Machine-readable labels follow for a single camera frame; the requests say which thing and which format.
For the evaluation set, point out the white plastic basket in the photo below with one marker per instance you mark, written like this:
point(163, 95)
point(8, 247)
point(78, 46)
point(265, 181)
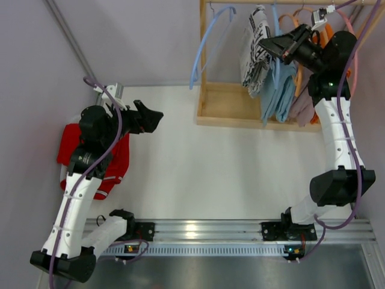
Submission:
point(70, 120)

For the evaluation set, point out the orange hanger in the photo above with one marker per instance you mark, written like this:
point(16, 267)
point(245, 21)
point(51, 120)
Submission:
point(299, 76)
point(315, 38)

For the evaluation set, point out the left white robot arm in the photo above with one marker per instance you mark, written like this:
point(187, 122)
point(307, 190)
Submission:
point(66, 252)

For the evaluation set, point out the red trousers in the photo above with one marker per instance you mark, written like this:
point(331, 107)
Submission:
point(115, 171)

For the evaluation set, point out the aluminium mounting rail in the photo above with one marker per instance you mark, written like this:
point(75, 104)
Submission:
point(243, 231)

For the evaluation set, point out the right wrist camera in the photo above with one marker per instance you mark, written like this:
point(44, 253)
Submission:
point(319, 17)

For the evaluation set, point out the wooden clothes rack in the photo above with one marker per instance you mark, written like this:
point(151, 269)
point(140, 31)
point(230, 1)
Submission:
point(228, 104)

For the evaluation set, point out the pink hanger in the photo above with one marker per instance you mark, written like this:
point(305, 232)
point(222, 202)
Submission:
point(355, 59)

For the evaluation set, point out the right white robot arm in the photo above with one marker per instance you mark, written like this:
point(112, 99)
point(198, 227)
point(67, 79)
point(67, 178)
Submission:
point(346, 178)

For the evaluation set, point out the light blue plastic hanger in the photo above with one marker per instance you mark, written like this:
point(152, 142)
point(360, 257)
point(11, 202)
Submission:
point(207, 42)

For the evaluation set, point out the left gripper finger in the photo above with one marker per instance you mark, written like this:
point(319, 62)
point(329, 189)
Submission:
point(151, 120)
point(141, 108)

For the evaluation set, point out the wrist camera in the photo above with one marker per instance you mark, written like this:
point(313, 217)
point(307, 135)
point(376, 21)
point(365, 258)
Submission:
point(319, 17)
point(115, 90)

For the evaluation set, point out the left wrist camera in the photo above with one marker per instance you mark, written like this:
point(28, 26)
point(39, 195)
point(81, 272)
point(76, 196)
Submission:
point(115, 90)

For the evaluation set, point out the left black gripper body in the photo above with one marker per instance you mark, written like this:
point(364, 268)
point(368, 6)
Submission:
point(138, 118)

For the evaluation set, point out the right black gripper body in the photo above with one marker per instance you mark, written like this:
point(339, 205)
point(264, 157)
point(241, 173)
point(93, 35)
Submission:
point(292, 46)

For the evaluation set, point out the aluminium corner post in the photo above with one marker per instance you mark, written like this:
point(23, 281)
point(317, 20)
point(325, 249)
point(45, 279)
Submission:
point(53, 8)

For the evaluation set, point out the slotted cable duct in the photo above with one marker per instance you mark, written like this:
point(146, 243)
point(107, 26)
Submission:
point(131, 250)

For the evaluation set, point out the orange trousers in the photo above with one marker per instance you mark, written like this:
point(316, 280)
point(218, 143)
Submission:
point(325, 36)

